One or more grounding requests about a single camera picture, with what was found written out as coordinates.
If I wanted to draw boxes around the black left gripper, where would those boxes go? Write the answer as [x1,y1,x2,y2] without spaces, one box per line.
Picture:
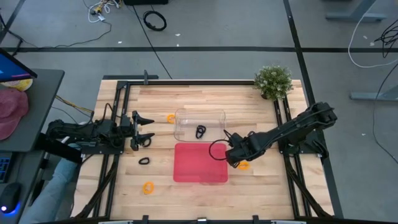
[119,110,155,152]

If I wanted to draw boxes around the clear plastic bin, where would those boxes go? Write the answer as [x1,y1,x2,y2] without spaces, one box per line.
[173,108,227,142]

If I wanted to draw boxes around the pink plastic bin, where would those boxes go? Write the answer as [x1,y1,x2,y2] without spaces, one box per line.
[173,142,229,184]

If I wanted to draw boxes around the small green potted plant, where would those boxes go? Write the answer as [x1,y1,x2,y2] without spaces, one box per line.
[253,64,294,102]

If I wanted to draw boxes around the black chair armrest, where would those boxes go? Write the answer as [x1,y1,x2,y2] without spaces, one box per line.
[35,133,83,165]

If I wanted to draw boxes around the dark grey desk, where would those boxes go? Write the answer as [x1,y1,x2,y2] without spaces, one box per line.
[0,68,65,153]

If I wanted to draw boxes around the person's leg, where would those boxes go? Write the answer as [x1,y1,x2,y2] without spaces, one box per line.
[18,157,80,224]

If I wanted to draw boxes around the black box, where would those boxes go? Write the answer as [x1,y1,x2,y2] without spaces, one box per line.
[123,0,169,6]

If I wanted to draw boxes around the yellow round object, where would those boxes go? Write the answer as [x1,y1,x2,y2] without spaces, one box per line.
[1,78,34,91]

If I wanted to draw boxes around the pink hat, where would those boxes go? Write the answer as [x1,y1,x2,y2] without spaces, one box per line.
[0,87,29,141]

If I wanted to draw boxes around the computer monitor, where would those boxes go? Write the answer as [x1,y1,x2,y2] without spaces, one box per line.
[0,48,38,83]

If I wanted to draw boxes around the grey desk foot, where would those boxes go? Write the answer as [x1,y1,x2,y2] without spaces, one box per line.
[349,84,398,102]
[325,0,388,22]

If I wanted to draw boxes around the black keyboard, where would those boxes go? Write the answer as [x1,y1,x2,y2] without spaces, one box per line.
[0,156,13,184]

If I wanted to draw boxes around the black computer mouse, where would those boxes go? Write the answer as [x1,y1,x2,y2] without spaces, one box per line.
[0,182,22,216]

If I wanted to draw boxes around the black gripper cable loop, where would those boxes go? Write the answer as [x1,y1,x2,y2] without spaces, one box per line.
[208,129,234,162]

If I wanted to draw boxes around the black aluminium table frame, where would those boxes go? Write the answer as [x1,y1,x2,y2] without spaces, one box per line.
[71,79,335,219]

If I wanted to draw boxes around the yellow and black wires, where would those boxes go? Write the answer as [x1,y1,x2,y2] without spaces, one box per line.
[51,95,95,124]

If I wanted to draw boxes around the long black floor cable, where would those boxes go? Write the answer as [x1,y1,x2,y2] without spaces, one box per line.
[132,4,174,80]

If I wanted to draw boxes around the thin black floor cable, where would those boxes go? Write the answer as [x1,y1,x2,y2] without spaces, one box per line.
[0,12,113,57]

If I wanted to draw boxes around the coiled black cable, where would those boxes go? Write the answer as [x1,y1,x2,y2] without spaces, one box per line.
[142,10,168,32]

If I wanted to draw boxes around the white and yellow cable bundle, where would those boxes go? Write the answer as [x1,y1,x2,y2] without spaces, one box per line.
[82,0,123,24]

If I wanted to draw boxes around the curved black floor cable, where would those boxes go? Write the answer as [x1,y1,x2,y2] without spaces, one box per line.
[372,62,398,165]

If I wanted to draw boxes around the white floor cable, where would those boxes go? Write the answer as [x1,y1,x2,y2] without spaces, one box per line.
[347,12,398,68]

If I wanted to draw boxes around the black cable bundle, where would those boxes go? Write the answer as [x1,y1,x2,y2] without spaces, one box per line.
[374,18,398,59]

